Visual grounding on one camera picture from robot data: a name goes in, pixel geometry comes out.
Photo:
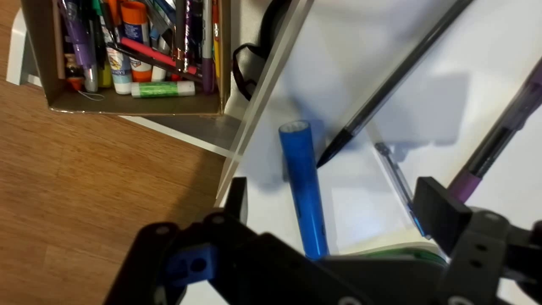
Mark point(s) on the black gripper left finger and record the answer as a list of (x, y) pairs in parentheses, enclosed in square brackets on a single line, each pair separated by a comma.
[(238, 198)]

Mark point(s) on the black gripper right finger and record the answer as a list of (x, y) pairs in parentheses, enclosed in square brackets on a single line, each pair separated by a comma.
[(443, 213)]

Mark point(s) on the blue marker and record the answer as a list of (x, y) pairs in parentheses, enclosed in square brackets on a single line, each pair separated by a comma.
[(306, 187)]

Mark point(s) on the red marker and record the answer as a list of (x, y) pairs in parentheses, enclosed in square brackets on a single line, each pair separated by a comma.
[(153, 55)]

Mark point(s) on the purple marker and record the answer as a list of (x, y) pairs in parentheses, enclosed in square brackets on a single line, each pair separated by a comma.
[(79, 40)]

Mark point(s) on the cardboard box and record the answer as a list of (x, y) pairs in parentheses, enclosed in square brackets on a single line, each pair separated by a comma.
[(43, 62)]

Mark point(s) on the short grey pen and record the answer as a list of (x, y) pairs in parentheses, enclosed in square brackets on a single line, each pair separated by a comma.
[(395, 172)]

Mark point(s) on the white open drawer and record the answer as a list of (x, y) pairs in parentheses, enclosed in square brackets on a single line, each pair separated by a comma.
[(192, 130)]

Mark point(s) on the purple pen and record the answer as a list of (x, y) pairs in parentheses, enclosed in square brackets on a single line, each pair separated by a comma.
[(502, 133)]

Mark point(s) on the long black pen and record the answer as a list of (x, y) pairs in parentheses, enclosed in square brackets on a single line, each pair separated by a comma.
[(390, 94)]

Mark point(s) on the green glue stick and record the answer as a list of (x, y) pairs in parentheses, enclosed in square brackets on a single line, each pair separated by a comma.
[(163, 89)]

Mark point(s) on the orange capped glue stick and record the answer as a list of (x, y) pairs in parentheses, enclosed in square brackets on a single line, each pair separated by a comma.
[(136, 35)]

